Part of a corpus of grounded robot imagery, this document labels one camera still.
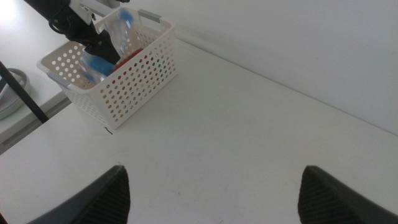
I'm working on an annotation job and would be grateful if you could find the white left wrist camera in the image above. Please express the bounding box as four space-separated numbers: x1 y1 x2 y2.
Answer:
68 0 96 24

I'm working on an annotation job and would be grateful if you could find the clear blue-capped water bottle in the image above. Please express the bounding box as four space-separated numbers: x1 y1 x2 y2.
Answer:
77 7 136 83

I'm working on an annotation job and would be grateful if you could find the white perforated plastic basket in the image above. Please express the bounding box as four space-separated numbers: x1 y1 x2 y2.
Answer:
36 6 178 131

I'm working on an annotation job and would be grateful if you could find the black slanted stand pole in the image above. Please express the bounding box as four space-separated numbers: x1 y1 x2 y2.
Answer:
0 60 50 124

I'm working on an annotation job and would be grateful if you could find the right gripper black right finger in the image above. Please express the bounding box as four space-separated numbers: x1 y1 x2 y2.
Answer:
297 165 398 224

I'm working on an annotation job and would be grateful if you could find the white side table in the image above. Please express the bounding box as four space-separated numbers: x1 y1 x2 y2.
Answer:
0 0 103 155

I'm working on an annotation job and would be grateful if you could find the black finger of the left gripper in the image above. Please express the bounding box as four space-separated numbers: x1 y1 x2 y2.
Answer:
84 29 121 65

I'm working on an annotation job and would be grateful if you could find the round pale green dish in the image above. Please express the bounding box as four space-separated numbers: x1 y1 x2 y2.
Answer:
0 68 31 121

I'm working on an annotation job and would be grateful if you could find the red soda can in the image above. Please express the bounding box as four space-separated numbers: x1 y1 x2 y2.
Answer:
113 48 144 71

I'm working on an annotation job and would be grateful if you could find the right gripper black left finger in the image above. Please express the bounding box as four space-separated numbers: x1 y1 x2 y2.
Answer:
27 165 131 224

